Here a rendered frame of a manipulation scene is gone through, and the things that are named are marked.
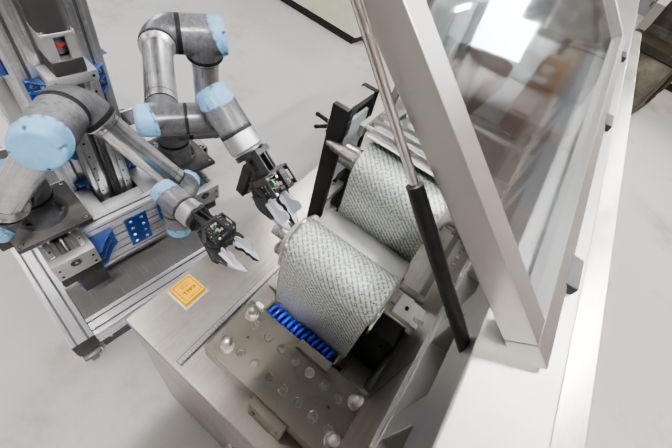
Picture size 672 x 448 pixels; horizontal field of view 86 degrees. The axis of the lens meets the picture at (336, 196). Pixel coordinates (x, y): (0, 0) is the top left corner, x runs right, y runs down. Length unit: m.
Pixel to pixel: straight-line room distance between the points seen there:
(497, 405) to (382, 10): 0.32
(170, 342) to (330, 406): 0.47
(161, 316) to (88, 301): 0.92
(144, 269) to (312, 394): 1.32
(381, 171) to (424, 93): 0.61
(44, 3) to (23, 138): 0.42
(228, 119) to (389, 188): 0.39
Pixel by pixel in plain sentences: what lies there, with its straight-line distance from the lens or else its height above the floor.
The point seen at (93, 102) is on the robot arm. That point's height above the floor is 1.34.
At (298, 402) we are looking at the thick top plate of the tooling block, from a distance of 0.96.
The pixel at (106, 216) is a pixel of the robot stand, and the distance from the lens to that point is 1.63.
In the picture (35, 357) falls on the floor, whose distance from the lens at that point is 2.26.
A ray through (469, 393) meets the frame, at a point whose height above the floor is 1.65.
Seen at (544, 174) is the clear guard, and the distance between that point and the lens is 0.48.
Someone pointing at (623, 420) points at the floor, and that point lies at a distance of 2.85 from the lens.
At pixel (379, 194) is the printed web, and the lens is 0.87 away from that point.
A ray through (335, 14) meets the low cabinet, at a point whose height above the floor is 0.23.
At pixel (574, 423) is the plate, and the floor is 1.44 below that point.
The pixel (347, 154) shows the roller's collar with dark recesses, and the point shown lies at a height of 1.36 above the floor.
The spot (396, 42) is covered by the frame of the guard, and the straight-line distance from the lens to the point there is 0.26.
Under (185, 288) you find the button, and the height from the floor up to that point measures 0.92.
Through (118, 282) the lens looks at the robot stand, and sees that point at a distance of 2.06.
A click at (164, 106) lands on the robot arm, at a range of 0.91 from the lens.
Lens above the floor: 1.96
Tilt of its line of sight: 47 degrees down
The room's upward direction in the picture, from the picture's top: 17 degrees clockwise
